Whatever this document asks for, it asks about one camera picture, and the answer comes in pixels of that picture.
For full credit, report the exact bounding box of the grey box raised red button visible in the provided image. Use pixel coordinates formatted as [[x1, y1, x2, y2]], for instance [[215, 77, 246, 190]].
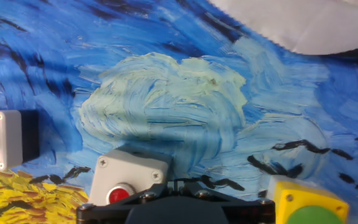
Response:
[[0, 109, 40, 171]]

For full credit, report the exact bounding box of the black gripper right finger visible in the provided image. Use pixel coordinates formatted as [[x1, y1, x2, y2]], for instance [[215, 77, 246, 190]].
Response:
[[176, 182, 276, 224]]

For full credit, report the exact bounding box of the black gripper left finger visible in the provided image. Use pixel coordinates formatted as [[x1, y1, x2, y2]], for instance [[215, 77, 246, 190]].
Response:
[[76, 182, 177, 224]]

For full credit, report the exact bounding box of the yellow box green mushroom button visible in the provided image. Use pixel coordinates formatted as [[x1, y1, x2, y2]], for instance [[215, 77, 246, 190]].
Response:
[[265, 174, 351, 224]]

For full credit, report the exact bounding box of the Van Gogh print tablecloth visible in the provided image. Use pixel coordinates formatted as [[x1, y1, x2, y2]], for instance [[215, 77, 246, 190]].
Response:
[[0, 0, 358, 224]]

